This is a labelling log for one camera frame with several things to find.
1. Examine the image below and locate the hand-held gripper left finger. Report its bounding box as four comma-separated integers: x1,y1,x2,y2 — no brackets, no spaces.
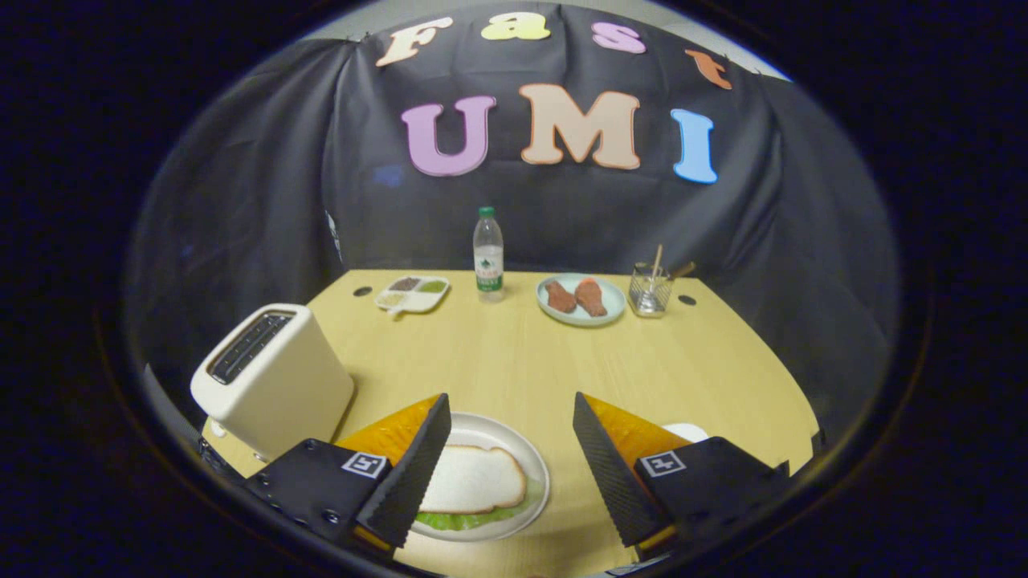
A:
245,393,453,555

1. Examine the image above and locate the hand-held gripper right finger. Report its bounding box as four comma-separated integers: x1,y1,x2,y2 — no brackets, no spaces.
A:
572,392,796,561

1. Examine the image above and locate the white bread slice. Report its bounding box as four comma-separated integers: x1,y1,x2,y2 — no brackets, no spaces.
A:
418,445,528,515

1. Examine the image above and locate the green lettuce leaf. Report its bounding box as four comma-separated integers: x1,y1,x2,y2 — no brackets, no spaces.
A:
414,478,545,531

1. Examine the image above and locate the round white plate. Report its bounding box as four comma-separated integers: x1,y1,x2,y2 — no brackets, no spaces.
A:
410,412,552,543

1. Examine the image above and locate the white toaster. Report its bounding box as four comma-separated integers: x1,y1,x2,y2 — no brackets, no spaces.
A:
190,303,356,463

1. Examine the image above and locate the white divided condiment dish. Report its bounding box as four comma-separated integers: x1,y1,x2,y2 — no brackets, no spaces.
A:
374,275,451,316

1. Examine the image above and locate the pale blue plate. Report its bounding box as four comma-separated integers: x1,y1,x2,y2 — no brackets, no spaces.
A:
536,273,626,328

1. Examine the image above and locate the clear utensil holder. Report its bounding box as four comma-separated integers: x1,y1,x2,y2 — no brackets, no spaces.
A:
628,262,674,319

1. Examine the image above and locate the clear plastic water bottle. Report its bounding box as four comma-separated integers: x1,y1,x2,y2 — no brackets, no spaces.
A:
472,206,505,303

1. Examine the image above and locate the black backdrop cloth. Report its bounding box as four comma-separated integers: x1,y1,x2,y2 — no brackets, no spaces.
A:
120,4,900,450

